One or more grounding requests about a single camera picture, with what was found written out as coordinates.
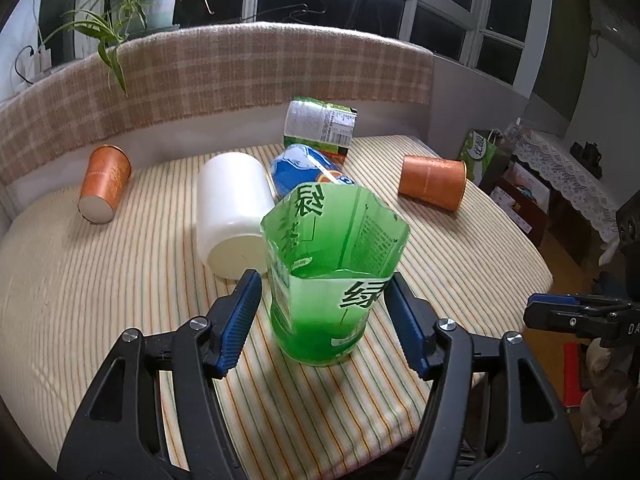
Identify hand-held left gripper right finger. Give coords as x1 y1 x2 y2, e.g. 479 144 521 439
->
384 271 587 480

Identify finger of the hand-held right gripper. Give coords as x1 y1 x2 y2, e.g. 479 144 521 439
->
523 292 608 342

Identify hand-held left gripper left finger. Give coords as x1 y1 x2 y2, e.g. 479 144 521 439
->
57 269 263 480

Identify green cut bottle cup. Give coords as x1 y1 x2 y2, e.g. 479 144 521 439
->
261 183 412 367

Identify white plastic cup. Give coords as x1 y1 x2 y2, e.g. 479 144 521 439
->
195 152 277 279

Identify orange paper cup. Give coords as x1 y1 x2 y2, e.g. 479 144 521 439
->
78 144 133 224
397 154 468 212

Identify white green label cup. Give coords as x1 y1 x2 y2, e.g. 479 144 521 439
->
283 98 359 157

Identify brown cardboard box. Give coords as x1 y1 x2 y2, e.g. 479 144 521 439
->
491 160 551 248

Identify lace covered side table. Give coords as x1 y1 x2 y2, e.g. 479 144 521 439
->
506 122 622 247

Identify dark ornament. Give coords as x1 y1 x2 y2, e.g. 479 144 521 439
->
570 141 602 177

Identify green shopping bag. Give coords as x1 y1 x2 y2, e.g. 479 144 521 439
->
458 129 502 187

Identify plaid blanket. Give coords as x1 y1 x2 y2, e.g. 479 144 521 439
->
0 21 435 188

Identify white power strip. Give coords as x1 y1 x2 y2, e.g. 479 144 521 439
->
29 44 54 75

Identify potted spider plant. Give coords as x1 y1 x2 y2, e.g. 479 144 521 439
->
37 0 216 97

